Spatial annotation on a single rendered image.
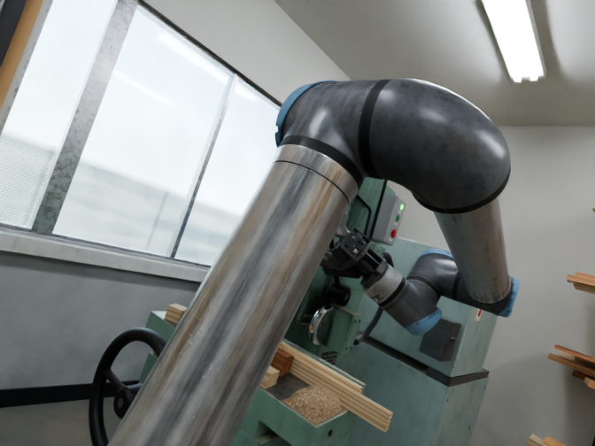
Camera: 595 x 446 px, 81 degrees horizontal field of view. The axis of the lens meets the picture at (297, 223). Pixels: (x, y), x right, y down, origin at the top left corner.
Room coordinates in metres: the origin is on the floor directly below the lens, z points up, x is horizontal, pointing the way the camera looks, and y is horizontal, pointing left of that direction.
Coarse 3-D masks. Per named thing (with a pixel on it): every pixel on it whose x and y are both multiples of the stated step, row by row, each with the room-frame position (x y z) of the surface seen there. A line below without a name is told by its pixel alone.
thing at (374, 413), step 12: (300, 360) 0.92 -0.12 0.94; (300, 372) 0.91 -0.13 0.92; (312, 372) 0.89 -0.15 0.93; (312, 384) 0.88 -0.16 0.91; (324, 384) 0.87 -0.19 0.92; (336, 384) 0.85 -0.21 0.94; (348, 396) 0.83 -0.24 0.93; (360, 396) 0.81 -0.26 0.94; (348, 408) 0.82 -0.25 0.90; (360, 408) 0.81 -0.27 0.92; (372, 408) 0.79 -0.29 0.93; (384, 408) 0.79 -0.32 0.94; (372, 420) 0.79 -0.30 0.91; (384, 420) 0.77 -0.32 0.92; (384, 432) 0.77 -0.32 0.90
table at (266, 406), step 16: (160, 320) 1.01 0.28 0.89; (288, 384) 0.85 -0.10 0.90; (304, 384) 0.88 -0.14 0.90; (256, 400) 0.78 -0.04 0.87; (272, 400) 0.76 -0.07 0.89; (256, 416) 0.77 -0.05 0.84; (272, 416) 0.75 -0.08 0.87; (288, 416) 0.73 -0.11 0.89; (336, 416) 0.77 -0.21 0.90; (352, 416) 0.85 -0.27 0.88; (288, 432) 0.73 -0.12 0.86; (304, 432) 0.71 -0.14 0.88; (320, 432) 0.71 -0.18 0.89; (336, 432) 0.79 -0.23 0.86
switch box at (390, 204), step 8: (384, 200) 1.16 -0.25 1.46; (392, 200) 1.15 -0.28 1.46; (400, 200) 1.16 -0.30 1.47; (384, 208) 1.16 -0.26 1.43; (392, 208) 1.14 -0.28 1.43; (384, 216) 1.15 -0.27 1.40; (392, 216) 1.14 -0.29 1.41; (400, 216) 1.20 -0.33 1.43; (376, 224) 1.16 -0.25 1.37; (384, 224) 1.15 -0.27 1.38; (392, 224) 1.16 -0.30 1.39; (376, 232) 1.16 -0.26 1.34; (384, 232) 1.14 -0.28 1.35; (376, 240) 1.17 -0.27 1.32; (384, 240) 1.15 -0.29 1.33; (392, 240) 1.20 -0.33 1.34
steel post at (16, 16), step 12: (0, 0) 1.33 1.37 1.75; (12, 0) 1.37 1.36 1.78; (24, 0) 1.39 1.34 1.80; (0, 12) 1.34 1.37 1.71; (12, 12) 1.38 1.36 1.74; (0, 24) 1.36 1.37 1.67; (12, 24) 1.39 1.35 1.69; (0, 36) 1.37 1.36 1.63; (0, 48) 1.38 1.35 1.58; (0, 60) 1.39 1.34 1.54
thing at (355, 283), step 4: (372, 244) 1.05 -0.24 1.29; (376, 244) 1.05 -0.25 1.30; (372, 248) 1.05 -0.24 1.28; (376, 248) 1.05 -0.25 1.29; (380, 248) 1.08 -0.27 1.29; (384, 248) 1.11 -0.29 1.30; (376, 252) 1.06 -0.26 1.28; (380, 252) 1.08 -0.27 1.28; (380, 256) 1.09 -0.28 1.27; (360, 276) 1.06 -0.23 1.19; (340, 280) 1.09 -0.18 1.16; (344, 280) 1.08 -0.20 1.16; (348, 280) 1.08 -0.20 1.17; (352, 280) 1.07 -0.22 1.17; (356, 280) 1.06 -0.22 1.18; (360, 280) 1.05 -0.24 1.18; (344, 284) 1.08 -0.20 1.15; (348, 284) 1.07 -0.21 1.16; (352, 284) 1.07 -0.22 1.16; (356, 284) 1.06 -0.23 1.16; (360, 284) 1.05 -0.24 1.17; (356, 288) 1.06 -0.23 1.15; (360, 288) 1.05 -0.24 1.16
